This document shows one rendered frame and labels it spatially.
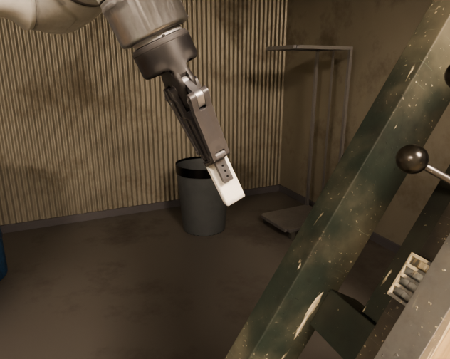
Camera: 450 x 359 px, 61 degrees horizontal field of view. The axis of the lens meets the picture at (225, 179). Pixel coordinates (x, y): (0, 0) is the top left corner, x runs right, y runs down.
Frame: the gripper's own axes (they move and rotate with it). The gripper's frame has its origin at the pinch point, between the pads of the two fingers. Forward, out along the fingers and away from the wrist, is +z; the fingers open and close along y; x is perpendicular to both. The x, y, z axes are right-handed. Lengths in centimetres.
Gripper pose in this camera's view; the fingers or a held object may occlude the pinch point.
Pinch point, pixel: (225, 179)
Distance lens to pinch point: 53.6
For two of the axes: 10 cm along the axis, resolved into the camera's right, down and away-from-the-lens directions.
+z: 4.0, 8.5, 3.4
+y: -3.6, -2.0, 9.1
